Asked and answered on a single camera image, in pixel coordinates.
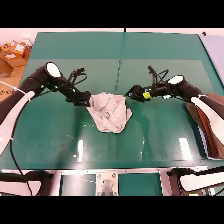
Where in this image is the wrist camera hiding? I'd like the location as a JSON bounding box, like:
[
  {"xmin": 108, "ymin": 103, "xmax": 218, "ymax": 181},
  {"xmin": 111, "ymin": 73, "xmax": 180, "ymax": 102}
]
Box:
[
  {"xmin": 147, "ymin": 65, "xmax": 170, "ymax": 88},
  {"xmin": 67, "ymin": 67, "xmax": 88, "ymax": 88}
]

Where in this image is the silver frame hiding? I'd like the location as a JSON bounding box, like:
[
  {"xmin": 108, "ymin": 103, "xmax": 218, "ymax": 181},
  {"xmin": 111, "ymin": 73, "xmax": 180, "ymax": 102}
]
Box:
[{"xmin": 0, "ymin": 167, "xmax": 224, "ymax": 197}]

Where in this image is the grey T-shirt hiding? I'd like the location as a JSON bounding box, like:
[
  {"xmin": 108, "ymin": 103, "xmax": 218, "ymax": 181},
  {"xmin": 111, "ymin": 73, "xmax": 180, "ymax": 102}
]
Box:
[{"xmin": 86, "ymin": 92, "xmax": 134, "ymax": 135}]

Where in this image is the brown cardboard box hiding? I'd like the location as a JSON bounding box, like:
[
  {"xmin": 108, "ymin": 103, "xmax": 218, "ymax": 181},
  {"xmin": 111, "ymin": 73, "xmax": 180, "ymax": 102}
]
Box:
[{"xmin": 0, "ymin": 39, "xmax": 35, "ymax": 101}]

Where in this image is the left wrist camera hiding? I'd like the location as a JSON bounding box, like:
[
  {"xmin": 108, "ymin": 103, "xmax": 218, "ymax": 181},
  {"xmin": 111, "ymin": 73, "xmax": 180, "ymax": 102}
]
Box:
[{"xmin": 67, "ymin": 67, "xmax": 88, "ymax": 88}]

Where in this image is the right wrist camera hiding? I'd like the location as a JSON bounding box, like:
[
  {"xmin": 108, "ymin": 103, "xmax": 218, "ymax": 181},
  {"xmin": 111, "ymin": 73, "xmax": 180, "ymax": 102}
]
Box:
[{"xmin": 147, "ymin": 65, "xmax": 170, "ymax": 88}]

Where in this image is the brown garment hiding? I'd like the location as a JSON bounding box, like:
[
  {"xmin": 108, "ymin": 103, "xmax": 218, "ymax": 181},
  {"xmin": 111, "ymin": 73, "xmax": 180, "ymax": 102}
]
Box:
[{"xmin": 184, "ymin": 99, "xmax": 224, "ymax": 161}]

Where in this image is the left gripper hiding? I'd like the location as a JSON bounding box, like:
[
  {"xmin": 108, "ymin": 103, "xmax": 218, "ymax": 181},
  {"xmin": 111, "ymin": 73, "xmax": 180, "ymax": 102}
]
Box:
[{"xmin": 64, "ymin": 87, "xmax": 93, "ymax": 108}]

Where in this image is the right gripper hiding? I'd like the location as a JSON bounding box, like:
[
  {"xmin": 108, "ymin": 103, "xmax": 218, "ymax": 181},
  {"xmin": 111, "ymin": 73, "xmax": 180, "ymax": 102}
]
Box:
[{"xmin": 126, "ymin": 84, "xmax": 152, "ymax": 103}]

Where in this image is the black cable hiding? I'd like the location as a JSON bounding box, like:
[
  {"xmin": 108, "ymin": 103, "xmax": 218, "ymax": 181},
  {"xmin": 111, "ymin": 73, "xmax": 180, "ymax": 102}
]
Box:
[{"xmin": 9, "ymin": 139, "xmax": 34, "ymax": 197}]

